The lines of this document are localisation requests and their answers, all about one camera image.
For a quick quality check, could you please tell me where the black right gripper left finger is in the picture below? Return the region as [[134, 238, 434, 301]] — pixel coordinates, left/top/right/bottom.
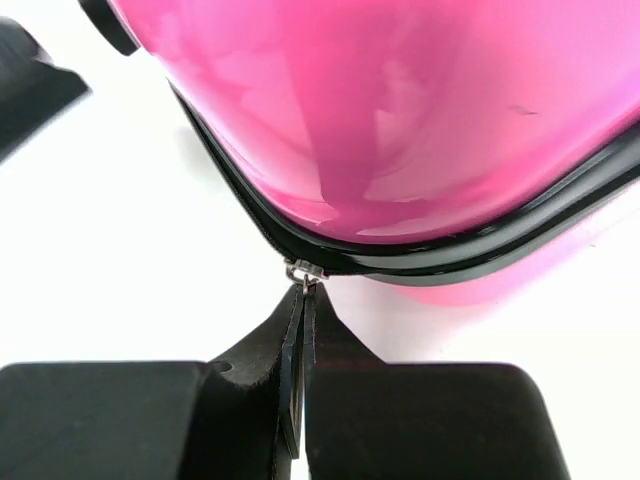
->
[[1, 287, 300, 479]]

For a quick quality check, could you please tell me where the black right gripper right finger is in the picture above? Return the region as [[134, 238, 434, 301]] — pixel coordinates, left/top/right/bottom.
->
[[304, 285, 569, 480]]

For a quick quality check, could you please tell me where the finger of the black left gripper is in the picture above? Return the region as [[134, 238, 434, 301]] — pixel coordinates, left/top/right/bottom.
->
[[1, 17, 90, 159]]

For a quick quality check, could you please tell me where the pink hard-shell suitcase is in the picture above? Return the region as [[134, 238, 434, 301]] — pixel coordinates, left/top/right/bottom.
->
[[81, 1, 639, 300]]

